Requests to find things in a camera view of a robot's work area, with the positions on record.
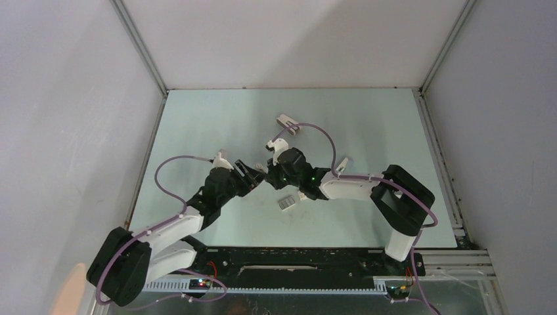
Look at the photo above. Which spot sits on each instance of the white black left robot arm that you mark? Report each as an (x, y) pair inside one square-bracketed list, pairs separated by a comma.
[(128, 260)]

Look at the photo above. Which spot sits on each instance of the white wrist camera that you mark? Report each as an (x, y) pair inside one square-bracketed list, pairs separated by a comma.
[(220, 160), (277, 146)]

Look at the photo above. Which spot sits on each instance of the staple tray with staples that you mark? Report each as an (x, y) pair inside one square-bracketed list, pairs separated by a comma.
[(286, 203)]

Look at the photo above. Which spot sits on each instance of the white staple box sleeve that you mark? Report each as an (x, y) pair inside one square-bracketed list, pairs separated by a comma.
[(302, 196)]

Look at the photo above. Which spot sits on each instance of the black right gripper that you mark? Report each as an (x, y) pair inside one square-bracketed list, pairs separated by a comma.
[(272, 175)]

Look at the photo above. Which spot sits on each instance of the white staple remover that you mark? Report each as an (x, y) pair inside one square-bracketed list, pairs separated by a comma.
[(291, 125)]

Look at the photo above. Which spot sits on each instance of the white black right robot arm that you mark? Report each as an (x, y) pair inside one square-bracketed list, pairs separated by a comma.
[(403, 201)]

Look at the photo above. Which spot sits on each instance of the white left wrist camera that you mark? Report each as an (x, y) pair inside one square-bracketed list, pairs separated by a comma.
[(220, 160)]

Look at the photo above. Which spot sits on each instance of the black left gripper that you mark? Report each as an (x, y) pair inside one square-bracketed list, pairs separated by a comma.
[(251, 179)]

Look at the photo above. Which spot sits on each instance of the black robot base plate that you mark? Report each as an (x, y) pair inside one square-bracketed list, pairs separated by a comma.
[(308, 268)]

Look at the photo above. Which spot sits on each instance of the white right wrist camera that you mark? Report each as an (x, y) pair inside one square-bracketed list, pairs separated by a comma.
[(277, 146)]

